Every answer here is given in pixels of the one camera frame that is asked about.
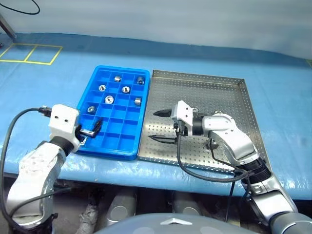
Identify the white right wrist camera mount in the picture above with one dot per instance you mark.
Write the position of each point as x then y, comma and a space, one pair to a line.
181, 113

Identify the metal roller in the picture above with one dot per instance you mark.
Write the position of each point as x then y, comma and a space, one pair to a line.
125, 89
140, 80
196, 111
138, 101
102, 87
91, 109
117, 78
109, 99

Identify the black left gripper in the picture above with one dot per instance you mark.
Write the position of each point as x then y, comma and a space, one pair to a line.
80, 132

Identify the dark grey rounded shape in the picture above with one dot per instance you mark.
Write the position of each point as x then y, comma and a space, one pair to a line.
122, 207
186, 204

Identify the perforated steel tray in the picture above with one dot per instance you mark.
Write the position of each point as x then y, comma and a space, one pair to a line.
209, 92

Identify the blue compartment plastic tray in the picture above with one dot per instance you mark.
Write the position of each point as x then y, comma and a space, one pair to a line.
114, 136

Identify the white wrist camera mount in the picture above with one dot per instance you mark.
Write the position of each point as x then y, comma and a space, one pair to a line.
181, 113
62, 122

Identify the blue plastic table cover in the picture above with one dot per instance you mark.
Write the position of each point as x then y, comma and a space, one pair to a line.
170, 56

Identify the grey metal stand leg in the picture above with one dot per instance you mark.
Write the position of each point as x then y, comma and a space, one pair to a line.
7, 28

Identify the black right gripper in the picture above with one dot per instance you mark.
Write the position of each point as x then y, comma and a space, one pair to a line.
181, 130

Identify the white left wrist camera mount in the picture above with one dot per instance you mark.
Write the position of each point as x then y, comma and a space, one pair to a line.
62, 122

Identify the grey robot torso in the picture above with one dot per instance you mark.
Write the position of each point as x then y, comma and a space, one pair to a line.
175, 224

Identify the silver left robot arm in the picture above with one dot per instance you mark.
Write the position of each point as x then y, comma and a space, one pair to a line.
34, 170

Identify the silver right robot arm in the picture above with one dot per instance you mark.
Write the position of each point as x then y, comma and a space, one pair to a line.
234, 139

